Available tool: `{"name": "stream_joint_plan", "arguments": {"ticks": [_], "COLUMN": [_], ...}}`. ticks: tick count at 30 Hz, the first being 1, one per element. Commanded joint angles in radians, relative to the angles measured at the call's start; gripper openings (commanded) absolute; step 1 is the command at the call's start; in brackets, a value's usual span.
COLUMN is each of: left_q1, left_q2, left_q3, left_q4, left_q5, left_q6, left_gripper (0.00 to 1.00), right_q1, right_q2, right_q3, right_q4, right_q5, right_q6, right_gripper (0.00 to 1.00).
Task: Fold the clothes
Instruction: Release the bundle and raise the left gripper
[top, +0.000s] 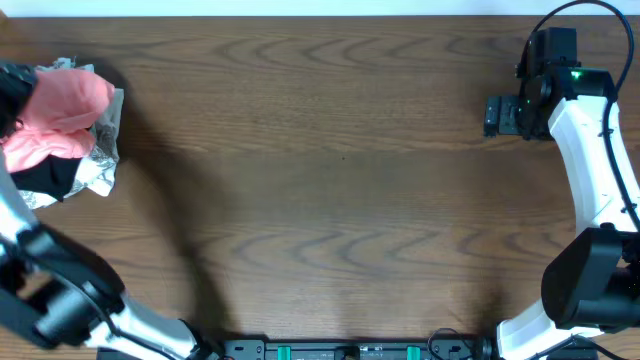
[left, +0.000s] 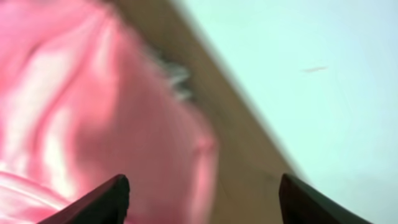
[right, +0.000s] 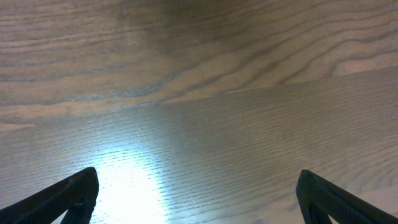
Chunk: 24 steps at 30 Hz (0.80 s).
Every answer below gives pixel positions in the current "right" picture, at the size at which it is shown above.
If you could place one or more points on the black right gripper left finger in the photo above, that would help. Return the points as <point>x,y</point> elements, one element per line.
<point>74,198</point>

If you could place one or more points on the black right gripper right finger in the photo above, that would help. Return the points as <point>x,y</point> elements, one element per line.
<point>321,201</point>

